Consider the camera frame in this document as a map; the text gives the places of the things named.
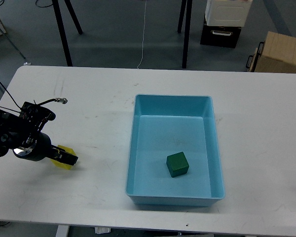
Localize black Robotiq left gripper body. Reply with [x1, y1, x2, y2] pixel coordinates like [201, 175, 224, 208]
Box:
[26, 133, 52, 161]

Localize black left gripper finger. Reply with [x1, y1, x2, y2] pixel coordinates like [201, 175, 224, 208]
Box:
[51, 145, 78, 165]

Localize yellow wooden block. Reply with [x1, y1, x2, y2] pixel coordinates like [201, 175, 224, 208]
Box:
[51, 144, 76, 171]

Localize green wooden block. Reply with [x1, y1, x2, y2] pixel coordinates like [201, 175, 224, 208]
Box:
[166, 152, 189, 178]

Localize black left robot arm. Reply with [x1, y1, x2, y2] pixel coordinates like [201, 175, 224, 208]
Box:
[0, 98, 78, 166]

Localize light blue plastic box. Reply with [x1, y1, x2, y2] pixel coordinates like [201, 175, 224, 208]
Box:
[126, 94, 225, 207]

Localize black storage box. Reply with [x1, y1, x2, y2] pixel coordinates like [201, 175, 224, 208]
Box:
[200, 24, 242, 48]

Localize white storage box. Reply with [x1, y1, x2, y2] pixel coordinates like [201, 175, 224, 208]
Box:
[205, 0, 253, 27]

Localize black left stand legs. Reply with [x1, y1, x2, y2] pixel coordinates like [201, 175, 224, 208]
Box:
[52, 0, 83, 67]

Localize black stand legs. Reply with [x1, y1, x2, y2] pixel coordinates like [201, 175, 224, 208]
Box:
[177, 0, 193, 69]
[52, 0, 83, 67]

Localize black right stand legs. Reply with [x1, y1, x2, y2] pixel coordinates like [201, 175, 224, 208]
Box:
[177, 0, 193, 69]

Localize light wooden cabinet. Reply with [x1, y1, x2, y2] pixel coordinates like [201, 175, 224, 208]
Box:
[246, 32, 296, 74]

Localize white hanging cord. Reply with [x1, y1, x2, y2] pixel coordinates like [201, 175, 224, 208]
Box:
[137, 0, 147, 70]

